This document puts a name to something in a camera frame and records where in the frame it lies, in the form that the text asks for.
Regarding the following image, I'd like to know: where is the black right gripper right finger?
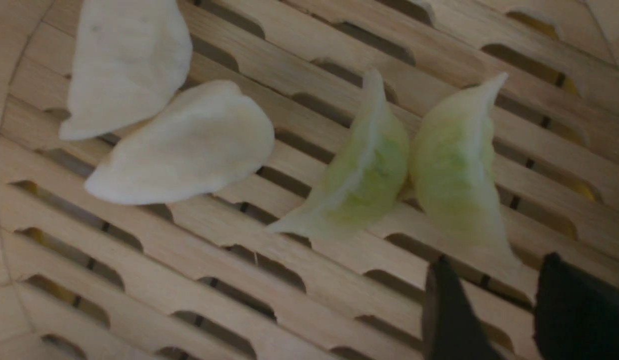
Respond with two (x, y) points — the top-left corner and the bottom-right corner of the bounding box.
(533, 253), (619, 360)

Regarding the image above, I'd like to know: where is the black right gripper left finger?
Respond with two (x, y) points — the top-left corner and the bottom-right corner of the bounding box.
(421, 255), (503, 360)

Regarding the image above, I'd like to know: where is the green-tinted dumpling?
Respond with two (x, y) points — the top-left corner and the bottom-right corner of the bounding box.
(408, 72), (522, 277)
(267, 68), (410, 240)

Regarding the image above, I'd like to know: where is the white dumpling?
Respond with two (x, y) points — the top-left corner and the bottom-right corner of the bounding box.
(84, 79), (275, 205)
(58, 0), (193, 141)

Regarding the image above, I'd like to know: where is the bamboo steamer tray yellow rim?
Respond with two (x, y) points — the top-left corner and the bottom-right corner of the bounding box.
(0, 0), (619, 360)

